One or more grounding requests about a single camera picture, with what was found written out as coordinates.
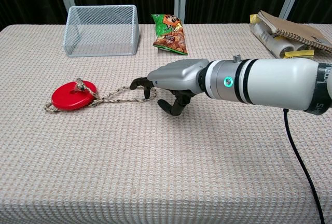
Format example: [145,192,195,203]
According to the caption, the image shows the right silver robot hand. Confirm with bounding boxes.
[129,59,210,117]

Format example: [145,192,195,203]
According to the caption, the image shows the braided beige rope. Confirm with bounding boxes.
[44,77,158,113]

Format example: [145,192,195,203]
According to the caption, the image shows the red plastic disc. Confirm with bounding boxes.
[51,79,97,111]

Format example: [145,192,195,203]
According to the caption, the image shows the green orange snack bag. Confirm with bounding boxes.
[151,13,188,55]

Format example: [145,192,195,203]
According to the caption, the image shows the beige woven tablecloth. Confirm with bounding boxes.
[0,23,332,224]

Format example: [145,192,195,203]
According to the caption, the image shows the yellow white bag roll pack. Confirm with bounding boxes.
[249,13,316,59]

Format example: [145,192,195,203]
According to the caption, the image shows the brown spiral notebook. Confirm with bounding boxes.
[257,10,332,54]

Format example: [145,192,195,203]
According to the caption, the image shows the white wire mesh basket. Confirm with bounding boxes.
[61,5,140,58]

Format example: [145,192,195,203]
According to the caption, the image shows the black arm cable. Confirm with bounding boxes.
[283,108,326,224]

